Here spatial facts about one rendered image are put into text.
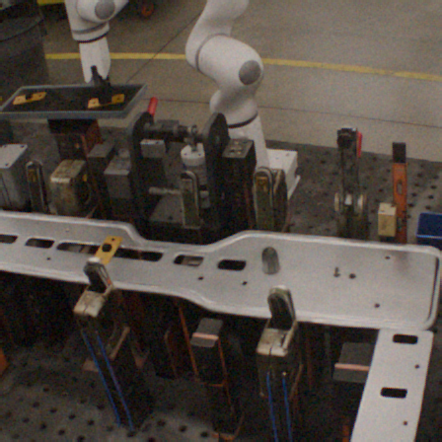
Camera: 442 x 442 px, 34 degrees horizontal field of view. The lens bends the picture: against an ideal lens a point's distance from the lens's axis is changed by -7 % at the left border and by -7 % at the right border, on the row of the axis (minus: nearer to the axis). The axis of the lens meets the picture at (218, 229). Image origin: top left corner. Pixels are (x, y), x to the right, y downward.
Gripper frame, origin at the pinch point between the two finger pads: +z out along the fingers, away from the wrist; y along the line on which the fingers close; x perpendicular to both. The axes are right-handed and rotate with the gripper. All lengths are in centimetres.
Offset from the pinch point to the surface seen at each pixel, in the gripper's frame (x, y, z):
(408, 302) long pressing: 57, 59, 19
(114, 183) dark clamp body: 2.0, 18.5, 13.2
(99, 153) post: -1.3, 12.9, 8.5
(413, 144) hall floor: 105, -147, 119
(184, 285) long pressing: 17, 47, 18
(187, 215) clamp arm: 17.4, 27.7, 17.4
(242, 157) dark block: 29.9, 25.1, 6.7
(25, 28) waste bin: -94, -238, 64
